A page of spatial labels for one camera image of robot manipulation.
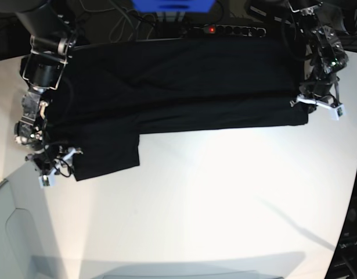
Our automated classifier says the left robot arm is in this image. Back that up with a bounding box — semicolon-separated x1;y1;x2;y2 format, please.
280;1;348;120

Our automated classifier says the blue box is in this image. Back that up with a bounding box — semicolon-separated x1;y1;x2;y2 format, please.
132;0;215;13

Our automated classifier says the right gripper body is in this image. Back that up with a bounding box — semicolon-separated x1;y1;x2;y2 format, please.
26;142;70;177

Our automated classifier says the black T-shirt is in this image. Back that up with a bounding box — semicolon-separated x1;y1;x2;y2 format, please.
46;38;308;181

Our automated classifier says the black power strip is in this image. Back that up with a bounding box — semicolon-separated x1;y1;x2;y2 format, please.
187;24;267;38

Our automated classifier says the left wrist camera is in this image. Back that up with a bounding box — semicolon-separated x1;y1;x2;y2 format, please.
330;104;346;121

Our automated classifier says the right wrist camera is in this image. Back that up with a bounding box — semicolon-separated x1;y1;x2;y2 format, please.
38;174;55;188

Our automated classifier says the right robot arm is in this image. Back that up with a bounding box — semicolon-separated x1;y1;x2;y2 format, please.
15;1;80;187

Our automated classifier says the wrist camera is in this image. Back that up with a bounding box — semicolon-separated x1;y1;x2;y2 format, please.
38;174;55;188
330;104;346;121

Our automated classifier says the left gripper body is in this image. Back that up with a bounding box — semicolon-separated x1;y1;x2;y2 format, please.
300;72;339;99

